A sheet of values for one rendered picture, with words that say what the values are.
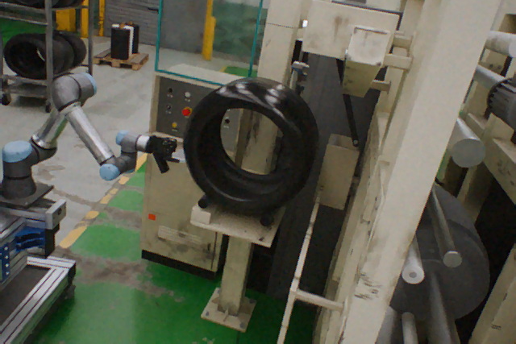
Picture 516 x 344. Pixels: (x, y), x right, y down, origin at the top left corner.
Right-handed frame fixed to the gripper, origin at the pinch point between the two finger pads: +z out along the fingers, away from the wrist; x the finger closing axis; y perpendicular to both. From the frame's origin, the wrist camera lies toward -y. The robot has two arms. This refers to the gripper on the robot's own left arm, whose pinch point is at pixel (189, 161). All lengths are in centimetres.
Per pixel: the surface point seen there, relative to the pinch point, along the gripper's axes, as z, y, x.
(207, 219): 15.7, -19.3, -10.5
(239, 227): 29.3, -22.0, -4.8
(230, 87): 15.3, 39.3, -7.9
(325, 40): 49, 66, -35
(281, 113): 37, 35, -11
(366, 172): 76, 10, 21
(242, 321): 36, -99, 23
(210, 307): 15, -101, 29
